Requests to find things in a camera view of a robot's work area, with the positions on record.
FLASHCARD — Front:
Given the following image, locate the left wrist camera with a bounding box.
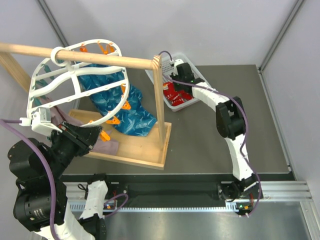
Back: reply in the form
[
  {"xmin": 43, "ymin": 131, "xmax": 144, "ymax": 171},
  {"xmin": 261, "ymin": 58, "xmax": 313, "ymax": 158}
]
[{"xmin": 19, "ymin": 107, "xmax": 62, "ymax": 137}]

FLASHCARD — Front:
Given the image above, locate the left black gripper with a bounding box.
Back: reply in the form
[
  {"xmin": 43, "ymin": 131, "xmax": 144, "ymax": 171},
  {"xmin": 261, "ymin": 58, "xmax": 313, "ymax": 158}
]
[{"xmin": 43, "ymin": 118, "xmax": 102, "ymax": 176}]

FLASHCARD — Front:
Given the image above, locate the wooden hanging rack frame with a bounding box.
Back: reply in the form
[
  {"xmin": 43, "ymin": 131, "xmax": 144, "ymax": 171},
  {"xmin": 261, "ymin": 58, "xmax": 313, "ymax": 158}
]
[{"xmin": 0, "ymin": 39, "xmax": 172, "ymax": 170}]

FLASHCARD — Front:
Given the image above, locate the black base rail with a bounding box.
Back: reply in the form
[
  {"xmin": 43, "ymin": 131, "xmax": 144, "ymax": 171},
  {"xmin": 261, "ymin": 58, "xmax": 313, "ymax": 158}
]
[{"xmin": 56, "ymin": 173, "xmax": 266, "ymax": 208}]

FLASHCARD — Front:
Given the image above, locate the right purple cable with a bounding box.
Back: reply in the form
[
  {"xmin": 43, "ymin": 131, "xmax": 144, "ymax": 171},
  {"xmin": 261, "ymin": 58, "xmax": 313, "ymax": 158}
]
[{"xmin": 158, "ymin": 50, "xmax": 262, "ymax": 218}]

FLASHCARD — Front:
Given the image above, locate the red christmas sock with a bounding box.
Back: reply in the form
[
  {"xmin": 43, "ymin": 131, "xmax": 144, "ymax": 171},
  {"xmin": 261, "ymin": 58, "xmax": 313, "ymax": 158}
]
[
  {"xmin": 172, "ymin": 90, "xmax": 193, "ymax": 107},
  {"xmin": 163, "ymin": 82, "xmax": 178, "ymax": 106}
]

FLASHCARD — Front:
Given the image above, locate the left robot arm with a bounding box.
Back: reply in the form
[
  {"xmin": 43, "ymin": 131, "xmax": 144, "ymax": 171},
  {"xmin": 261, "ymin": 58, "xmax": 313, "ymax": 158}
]
[{"xmin": 7, "ymin": 122, "xmax": 114, "ymax": 240}]

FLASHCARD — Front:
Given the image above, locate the mauve grey cloth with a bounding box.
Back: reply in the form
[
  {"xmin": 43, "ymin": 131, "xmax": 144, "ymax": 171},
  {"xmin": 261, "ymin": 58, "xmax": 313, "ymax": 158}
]
[{"xmin": 50, "ymin": 106, "xmax": 119, "ymax": 156}]

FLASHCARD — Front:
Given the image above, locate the teal clothes peg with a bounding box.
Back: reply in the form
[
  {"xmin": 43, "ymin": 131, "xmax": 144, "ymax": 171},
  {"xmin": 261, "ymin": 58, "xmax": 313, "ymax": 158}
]
[{"xmin": 33, "ymin": 96, "xmax": 47, "ymax": 107}]

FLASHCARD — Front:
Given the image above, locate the white perforated plastic basket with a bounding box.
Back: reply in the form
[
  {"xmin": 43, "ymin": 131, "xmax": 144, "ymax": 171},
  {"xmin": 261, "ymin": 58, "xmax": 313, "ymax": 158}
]
[{"xmin": 145, "ymin": 52, "xmax": 210, "ymax": 113}]

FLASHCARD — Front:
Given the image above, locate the orange clothes peg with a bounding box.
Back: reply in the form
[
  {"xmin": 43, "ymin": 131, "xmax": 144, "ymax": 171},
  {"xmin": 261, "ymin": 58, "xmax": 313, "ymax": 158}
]
[
  {"xmin": 120, "ymin": 84, "xmax": 131, "ymax": 110},
  {"xmin": 99, "ymin": 130, "xmax": 111, "ymax": 142},
  {"xmin": 105, "ymin": 116, "xmax": 121, "ymax": 125}
]

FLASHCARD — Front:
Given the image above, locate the white round clip hanger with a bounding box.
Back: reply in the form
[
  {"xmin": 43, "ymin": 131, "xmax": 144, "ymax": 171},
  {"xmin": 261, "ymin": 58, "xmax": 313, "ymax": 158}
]
[{"xmin": 26, "ymin": 47, "xmax": 130, "ymax": 127}]

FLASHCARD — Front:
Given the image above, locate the blue leaf-pattern cloth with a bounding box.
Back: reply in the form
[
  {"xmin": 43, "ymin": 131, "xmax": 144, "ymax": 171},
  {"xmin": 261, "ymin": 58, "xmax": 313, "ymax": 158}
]
[{"xmin": 78, "ymin": 71, "xmax": 157, "ymax": 137}]

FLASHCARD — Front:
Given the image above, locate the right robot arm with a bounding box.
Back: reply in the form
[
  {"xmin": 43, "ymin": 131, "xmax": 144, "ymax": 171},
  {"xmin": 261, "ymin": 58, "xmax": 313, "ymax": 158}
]
[{"xmin": 170, "ymin": 59, "xmax": 257, "ymax": 202}]

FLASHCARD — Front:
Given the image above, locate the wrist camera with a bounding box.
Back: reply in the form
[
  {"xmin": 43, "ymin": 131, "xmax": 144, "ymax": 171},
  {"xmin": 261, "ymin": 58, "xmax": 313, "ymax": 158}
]
[
  {"xmin": 170, "ymin": 59, "xmax": 186, "ymax": 76},
  {"xmin": 19, "ymin": 107, "xmax": 62, "ymax": 137}
]

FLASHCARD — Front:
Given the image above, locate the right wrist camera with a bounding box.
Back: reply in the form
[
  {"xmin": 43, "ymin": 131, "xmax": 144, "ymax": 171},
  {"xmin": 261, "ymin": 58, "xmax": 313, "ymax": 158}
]
[{"xmin": 170, "ymin": 59, "xmax": 186, "ymax": 76}]

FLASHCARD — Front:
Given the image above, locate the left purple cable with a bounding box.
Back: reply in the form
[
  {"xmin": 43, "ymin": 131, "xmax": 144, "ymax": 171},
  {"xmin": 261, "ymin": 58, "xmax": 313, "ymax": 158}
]
[{"xmin": 0, "ymin": 118, "xmax": 63, "ymax": 240}]

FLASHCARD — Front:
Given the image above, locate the purple cable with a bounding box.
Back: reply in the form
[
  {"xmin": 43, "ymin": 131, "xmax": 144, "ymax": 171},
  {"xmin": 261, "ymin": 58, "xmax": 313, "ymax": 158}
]
[
  {"xmin": 0, "ymin": 118, "xmax": 63, "ymax": 240},
  {"xmin": 158, "ymin": 50, "xmax": 262, "ymax": 218}
]

